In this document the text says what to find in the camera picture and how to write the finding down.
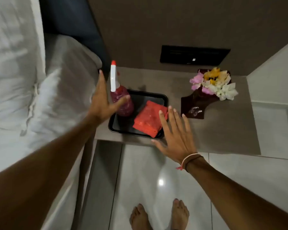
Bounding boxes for black rectangular tray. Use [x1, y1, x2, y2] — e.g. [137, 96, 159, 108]
[108, 89, 169, 140]

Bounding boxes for person's left foot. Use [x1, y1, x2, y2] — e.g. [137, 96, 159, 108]
[129, 204, 151, 230]

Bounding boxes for person's right forearm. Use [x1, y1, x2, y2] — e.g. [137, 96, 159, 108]
[186, 156, 288, 230]

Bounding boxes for person's right foot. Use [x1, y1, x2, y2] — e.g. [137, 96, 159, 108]
[171, 198, 190, 230]

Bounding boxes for folded red cloth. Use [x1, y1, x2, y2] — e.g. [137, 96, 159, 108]
[132, 100, 169, 138]

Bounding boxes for pink yellow white flowers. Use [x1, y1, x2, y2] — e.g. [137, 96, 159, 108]
[189, 67, 239, 101]

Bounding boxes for black cord bracelet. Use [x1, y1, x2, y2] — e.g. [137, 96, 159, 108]
[185, 155, 204, 173]

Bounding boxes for dark blue headboard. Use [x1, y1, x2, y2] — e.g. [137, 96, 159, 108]
[38, 0, 111, 79]

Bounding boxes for person's right hand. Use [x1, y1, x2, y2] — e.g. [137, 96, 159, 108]
[151, 106, 200, 165]

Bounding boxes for white bed duvet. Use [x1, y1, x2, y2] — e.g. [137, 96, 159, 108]
[0, 0, 97, 230]

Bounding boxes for red spray bottle white nozzle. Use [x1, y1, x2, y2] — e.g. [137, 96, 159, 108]
[110, 60, 135, 117]

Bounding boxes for person's left hand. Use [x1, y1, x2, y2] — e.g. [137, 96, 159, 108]
[87, 69, 131, 125]

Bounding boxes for white pillow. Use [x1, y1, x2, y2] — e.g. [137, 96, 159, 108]
[29, 33, 103, 139]

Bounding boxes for dark brown vase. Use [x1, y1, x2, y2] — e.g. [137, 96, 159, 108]
[181, 69, 231, 120]

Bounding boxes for person's left forearm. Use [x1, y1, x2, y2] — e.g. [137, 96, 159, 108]
[0, 114, 100, 230]

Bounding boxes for pink string bracelet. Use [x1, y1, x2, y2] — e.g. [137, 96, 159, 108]
[176, 153, 200, 171]

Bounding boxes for black wall switch panel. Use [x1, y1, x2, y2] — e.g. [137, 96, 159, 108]
[160, 45, 231, 66]

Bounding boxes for person's foot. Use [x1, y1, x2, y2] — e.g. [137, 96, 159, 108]
[171, 198, 190, 230]
[129, 204, 151, 230]

